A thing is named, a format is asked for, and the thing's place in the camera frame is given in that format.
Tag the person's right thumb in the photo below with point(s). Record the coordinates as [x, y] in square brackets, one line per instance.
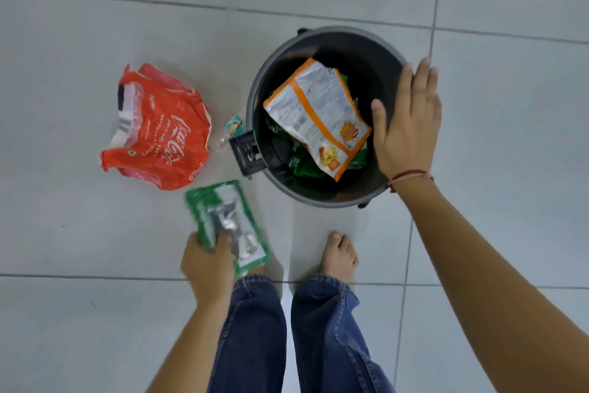
[379, 123]

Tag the person's left forearm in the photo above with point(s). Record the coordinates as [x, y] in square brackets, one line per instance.
[188, 351]

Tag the black dustbin foot pedal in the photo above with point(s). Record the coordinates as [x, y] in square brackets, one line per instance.
[246, 153]

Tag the person's left thumb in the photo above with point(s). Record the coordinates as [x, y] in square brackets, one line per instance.
[225, 245]

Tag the red plastic wrapper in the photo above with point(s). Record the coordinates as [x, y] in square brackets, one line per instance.
[161, 130]

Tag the green foil snack packet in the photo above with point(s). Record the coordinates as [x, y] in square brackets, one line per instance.
[230, 218]

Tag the person's left hand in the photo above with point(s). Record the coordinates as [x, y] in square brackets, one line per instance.
[207, 270]

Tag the person's right little finger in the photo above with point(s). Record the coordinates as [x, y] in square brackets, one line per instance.
[438, 109]

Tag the crumpled green packet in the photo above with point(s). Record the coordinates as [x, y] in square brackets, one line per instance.
[303, 165]

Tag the person's right forearm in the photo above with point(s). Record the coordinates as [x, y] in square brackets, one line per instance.
[487, 296]

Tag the person's right hand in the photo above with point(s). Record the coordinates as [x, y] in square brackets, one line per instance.
[409, 135]

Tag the person's right foot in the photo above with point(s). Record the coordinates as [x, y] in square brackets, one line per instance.
[339, 257]

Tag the person's right middle finger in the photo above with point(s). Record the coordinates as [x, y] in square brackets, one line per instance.
[421, 77]

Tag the person's left jeans leg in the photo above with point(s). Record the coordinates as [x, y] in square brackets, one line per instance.
[251, 337]

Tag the dark grey round dustbin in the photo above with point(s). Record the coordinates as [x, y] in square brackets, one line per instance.
[331, 45]

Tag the person's jeans leg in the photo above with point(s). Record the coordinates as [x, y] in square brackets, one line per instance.
[329, 337]
[251, 337]

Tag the person's right jeans leg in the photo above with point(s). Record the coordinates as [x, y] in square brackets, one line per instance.
[329, 337]

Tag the small clear wrapper teal label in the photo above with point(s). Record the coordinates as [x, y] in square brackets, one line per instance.
[228, 130]

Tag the orange and white snack packet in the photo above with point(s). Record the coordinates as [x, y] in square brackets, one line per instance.
[317, 116]

